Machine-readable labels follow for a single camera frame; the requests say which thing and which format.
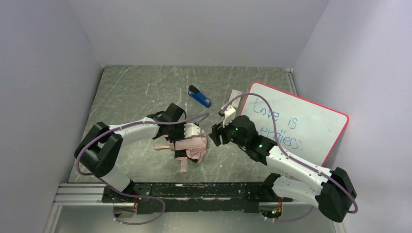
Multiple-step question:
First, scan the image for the pink and black folding umbrella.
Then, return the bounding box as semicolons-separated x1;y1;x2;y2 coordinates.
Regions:
154;130;207;173

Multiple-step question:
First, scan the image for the aluminium rail frame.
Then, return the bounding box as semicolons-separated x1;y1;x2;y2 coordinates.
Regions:
45;183;344;233

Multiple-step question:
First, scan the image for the pink framed whiteboard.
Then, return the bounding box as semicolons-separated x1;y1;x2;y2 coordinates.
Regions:
240;82;349;166

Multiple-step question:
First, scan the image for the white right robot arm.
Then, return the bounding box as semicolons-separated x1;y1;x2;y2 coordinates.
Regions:
209;116;357;222

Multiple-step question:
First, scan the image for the blue and black stapler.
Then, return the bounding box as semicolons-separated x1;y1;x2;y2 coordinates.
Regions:
188;85;211;108

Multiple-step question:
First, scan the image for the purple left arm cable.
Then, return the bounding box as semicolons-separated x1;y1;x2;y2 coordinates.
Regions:
74;112;210;226

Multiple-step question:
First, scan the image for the small white staple box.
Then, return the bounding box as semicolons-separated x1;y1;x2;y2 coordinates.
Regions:
229;89;242;109

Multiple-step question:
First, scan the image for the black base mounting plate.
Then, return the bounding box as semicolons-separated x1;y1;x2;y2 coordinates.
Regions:
102;182;280;215

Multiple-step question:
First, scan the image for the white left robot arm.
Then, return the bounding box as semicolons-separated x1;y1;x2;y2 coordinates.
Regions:
74;103;200;201

